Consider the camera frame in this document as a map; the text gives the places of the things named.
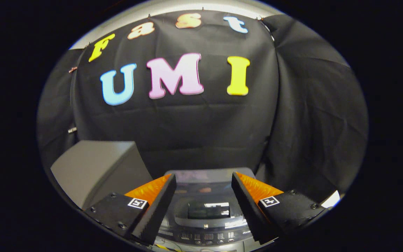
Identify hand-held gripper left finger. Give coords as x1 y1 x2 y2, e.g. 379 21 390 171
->
84 174 177 245

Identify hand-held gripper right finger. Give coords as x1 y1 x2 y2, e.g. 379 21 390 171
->
232 171 328 245

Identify grey washing machine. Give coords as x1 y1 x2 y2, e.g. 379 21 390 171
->
152 167 341 252

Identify black backdrop cloth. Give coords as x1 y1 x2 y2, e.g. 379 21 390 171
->
37 10 368 204

